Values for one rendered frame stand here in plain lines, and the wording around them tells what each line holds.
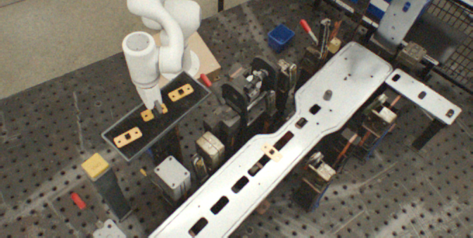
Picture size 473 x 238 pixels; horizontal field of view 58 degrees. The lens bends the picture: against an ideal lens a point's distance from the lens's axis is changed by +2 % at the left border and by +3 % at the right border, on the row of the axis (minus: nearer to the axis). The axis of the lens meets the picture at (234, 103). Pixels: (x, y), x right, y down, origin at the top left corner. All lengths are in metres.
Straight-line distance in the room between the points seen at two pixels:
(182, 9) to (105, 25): 1.72
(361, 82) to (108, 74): 1.18
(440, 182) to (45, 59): 2.53
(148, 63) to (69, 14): 2.33
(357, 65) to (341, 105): 0.22
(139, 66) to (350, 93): 0.92
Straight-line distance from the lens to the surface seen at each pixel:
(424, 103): 1.85
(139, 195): 1.82
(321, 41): 1.71
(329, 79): 1.77
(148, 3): 1.18
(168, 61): 1.15
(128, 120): 1.44
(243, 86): 1.50
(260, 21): 2.32
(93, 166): 1.39
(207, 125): 1.49
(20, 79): 3.18
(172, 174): 1.39
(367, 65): 1.86
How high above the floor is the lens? 2.40
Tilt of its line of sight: 58 degrees down
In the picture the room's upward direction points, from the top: 5 degrees clockwise
